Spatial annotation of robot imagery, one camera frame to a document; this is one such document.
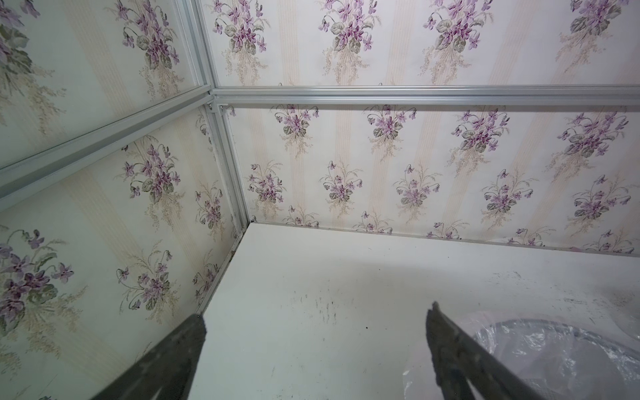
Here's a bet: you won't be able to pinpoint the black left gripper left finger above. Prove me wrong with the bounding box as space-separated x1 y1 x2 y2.
93 313 207 400

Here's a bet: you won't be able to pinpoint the mesh bin with pink bag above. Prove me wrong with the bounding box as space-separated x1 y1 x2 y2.
402 309 640 400

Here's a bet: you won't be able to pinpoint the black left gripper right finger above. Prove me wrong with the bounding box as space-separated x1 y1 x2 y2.
425 303 542 400

